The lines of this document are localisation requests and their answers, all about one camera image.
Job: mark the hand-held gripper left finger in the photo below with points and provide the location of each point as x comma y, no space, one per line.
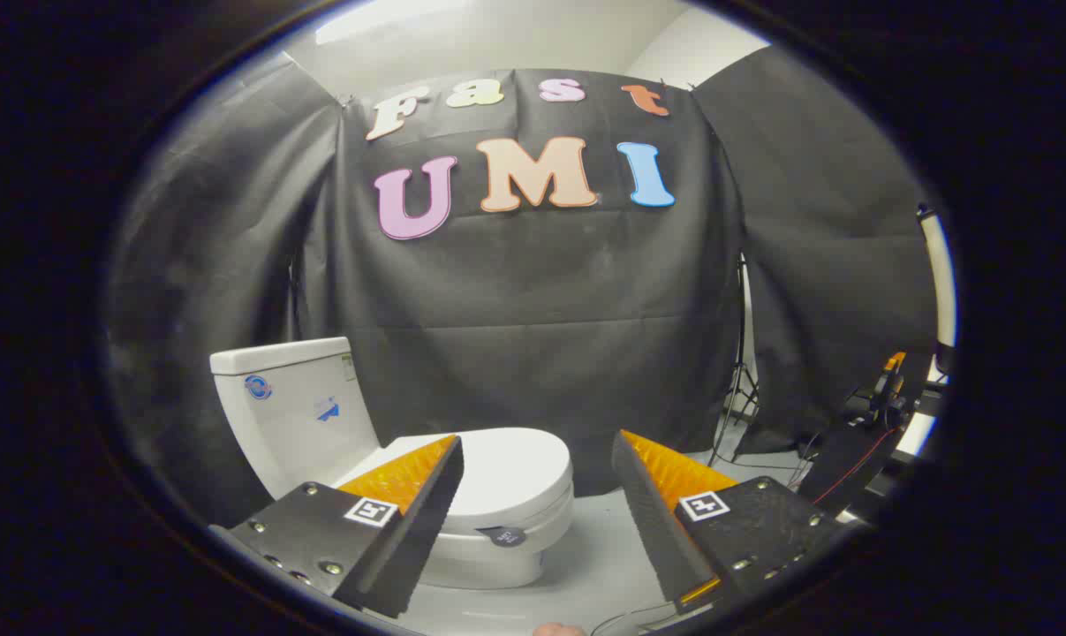
427,517

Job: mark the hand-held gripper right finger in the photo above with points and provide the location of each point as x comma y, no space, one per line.
652,517

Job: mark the black lid pull tab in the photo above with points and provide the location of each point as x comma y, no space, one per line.
501,536

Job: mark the white toilet lid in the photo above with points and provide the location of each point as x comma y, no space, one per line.
515,468

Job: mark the white toilet seat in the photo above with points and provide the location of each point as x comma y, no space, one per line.
546,521

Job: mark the white toilet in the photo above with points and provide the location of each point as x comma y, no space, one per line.
294,415

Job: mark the black equipment with orange part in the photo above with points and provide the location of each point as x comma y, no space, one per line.
850,450

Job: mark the black backdrop cloth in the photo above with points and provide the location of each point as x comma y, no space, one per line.
541,309

